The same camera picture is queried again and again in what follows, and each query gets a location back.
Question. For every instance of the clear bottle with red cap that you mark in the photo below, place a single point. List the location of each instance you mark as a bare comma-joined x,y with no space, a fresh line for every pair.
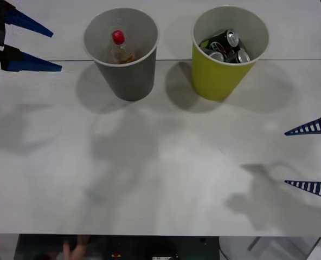
119,40

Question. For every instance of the person's hand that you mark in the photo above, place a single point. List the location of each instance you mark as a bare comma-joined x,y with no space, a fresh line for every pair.
76,250

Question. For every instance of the grey plastic bin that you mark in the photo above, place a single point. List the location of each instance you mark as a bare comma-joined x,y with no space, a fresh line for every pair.
130,81

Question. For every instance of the black drink can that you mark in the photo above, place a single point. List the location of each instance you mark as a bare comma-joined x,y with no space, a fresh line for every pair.
217,55
240,56

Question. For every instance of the yellow-green plastic bin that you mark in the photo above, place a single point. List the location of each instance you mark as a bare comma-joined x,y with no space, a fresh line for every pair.
217,78

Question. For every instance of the black can with green print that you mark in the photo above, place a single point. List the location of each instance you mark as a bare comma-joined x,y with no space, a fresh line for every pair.
223,39

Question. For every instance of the black robot torso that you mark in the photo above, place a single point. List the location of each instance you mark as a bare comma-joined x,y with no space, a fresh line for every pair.
138,247

